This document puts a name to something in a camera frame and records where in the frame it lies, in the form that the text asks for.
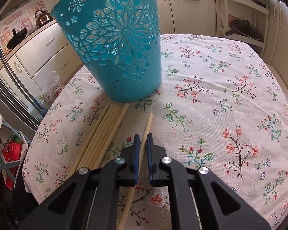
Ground floral white tablecloth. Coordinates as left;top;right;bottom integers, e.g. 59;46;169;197
22;35;288;229

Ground red item on shelf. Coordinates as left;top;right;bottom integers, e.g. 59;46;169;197
2;135;23;190

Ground steel kettle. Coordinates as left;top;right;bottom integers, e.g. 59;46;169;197
34;10;53;29

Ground floral bin with plastic bag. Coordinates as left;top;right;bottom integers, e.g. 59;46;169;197
41;71;64;103

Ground cream kitchen cabinets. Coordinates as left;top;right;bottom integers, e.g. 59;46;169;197
0;0;288;104

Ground leftmost beige chopstick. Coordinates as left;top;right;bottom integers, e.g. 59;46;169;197
68;104;110;178

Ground teal perforated plastic basket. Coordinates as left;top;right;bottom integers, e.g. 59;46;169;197
51;0;162;103

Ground light blue shelf frame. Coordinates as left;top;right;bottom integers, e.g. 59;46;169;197
0;114;31;190

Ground black frying pan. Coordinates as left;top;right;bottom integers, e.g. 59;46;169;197
7;28;27;50

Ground dark wok on rack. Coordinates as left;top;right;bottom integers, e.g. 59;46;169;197
225;19;264;42

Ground separate beige chopstick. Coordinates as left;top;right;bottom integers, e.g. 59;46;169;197
116;113;153;230

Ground white storage rack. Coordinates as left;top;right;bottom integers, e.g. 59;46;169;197
215;0;269;57

